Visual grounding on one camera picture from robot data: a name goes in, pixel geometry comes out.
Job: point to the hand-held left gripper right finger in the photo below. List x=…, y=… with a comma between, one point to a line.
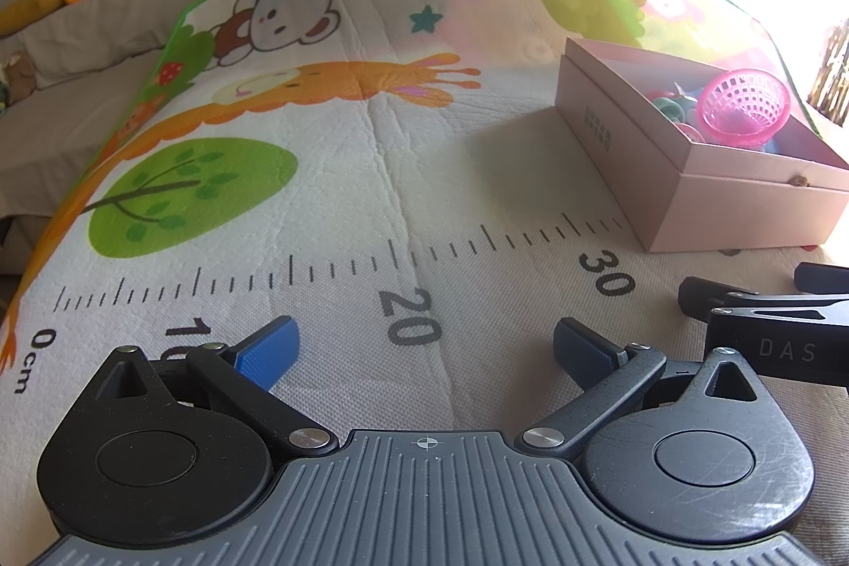
x=587, y=348

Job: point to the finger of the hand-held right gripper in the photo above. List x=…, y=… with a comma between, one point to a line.
x=826, y=276
x=763, y=347

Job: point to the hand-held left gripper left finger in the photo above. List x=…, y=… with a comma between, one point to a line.
x=268, y=352

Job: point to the pink net scoop toy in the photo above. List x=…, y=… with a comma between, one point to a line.
x=746, y=105

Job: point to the pink cardboard box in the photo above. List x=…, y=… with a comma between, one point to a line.
x=663, y=175

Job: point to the wicker basket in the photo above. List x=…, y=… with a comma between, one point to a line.
x=832, y=75

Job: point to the teal toy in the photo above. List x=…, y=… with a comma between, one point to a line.
x=670, y=105

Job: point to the printed cartoon play mat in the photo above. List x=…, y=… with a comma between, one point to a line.
x=431, y=155

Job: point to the brown plush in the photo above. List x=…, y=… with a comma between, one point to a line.
x=18, y=78

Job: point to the long yellow plush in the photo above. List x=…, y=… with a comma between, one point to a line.
x=30, y=6

